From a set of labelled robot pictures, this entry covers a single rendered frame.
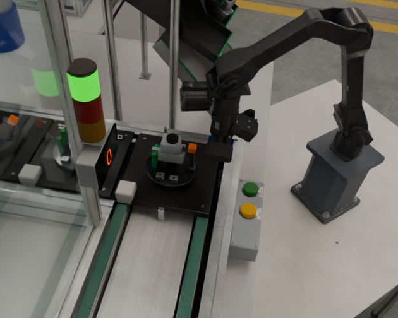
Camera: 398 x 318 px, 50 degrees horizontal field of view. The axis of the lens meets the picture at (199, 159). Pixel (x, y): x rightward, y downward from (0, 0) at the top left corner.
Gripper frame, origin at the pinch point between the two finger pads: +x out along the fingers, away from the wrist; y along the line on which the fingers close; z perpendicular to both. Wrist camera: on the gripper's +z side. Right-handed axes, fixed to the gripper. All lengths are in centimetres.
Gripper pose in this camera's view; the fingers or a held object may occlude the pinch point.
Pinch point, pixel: (220, 145)
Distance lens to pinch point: 104.9
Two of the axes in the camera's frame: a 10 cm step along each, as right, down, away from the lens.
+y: 1.6, -7.2, 6.7
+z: 9.8, 1.6, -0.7
